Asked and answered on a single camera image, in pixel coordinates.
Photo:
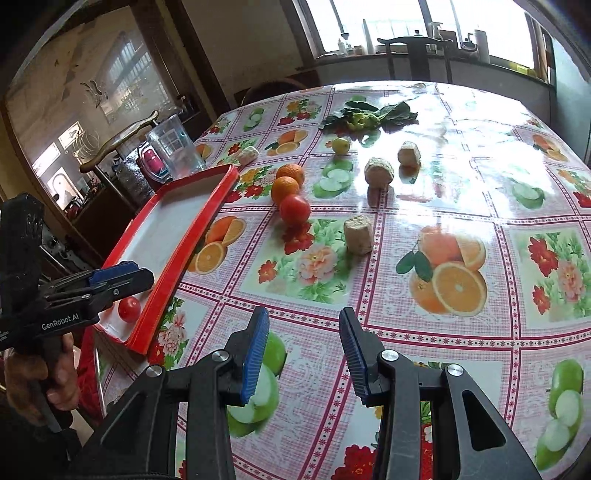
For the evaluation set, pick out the dark kettle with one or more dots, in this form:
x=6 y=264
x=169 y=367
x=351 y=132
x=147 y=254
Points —
x=467 y=42

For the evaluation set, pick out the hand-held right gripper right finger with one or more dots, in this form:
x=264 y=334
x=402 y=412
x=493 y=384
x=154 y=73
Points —
x=358 y=364

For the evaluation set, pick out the person's left hand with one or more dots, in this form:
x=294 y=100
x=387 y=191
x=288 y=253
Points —
x=69 y=369

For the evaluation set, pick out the red tomato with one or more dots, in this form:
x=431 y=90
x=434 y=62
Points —
x=128 y=308
x=294 y=209

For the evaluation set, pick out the orange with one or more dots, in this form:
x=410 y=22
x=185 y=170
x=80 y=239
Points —
x=292 y=174
x=285 y=190

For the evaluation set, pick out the clear plastic pitcher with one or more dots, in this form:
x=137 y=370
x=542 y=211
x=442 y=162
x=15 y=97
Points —
x=173 y=147

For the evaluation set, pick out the green round fruit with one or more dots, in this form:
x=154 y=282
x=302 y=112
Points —
x=340 y=145

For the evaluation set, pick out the white paper towel roll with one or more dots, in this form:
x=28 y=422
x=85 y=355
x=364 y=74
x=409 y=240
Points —
x=482 y=46

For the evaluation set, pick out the red rimmed white tray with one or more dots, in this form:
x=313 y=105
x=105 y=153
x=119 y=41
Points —
x=161 y=230

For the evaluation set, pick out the pink plastic container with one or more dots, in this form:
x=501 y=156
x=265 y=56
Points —
x=154 y=160

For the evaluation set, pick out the wooden chair with curved rail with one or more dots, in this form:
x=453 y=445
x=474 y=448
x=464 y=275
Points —
x=120 y=138

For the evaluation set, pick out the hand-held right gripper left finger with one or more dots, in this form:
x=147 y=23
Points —
x=256 y=355

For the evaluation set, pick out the small bottle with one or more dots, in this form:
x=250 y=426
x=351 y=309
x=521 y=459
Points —
x=341 y=45

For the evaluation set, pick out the leafy green vegetable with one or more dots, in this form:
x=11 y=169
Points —
x=369 y=117

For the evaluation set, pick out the floral fruit print tablecloth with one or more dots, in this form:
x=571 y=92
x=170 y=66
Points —
x=461 y=230

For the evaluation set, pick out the dark wooden chair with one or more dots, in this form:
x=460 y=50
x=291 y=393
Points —
x=415 y=50

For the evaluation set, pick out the round backed chair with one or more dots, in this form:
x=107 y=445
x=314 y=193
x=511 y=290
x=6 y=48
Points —
x=272 y=90

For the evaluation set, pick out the spray bottle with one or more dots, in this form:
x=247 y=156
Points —
x=436 y=32

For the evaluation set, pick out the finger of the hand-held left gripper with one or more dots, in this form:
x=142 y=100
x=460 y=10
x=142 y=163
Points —
x=129 y=286
x=113 y=272

